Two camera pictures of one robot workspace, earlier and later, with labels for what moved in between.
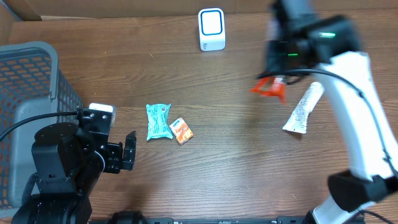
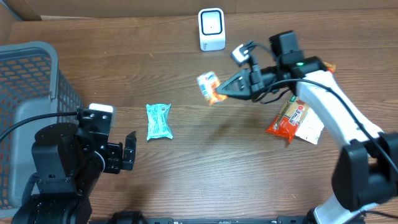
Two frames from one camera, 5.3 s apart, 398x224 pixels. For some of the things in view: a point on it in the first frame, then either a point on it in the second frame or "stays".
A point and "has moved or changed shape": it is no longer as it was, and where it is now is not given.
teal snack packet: (158, 124) stays
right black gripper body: (286, 58) -> (262, 78)
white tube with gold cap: (297, 121) -> (311, 127)
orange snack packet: (181, 131) -> (208, 83)
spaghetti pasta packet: (272, 86) has moved or changed shape
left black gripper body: (115, 156) stays
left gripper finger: (130, 145) stays
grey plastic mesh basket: (31, 86) stays
